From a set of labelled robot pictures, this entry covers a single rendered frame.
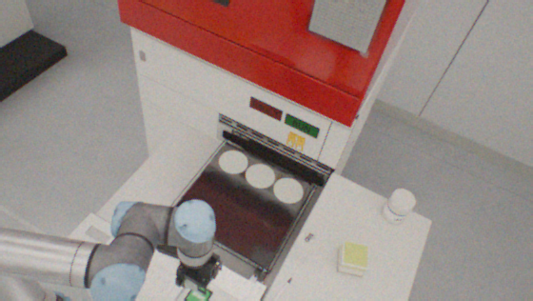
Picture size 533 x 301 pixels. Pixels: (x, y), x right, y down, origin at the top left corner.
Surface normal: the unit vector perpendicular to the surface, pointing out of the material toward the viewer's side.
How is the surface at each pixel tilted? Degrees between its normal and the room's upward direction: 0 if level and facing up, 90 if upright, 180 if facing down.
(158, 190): 0
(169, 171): 0
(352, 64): 90
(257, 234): 0
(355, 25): 90
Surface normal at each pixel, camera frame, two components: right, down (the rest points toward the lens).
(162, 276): 0.11, -0.62
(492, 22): -0.47, 0.65
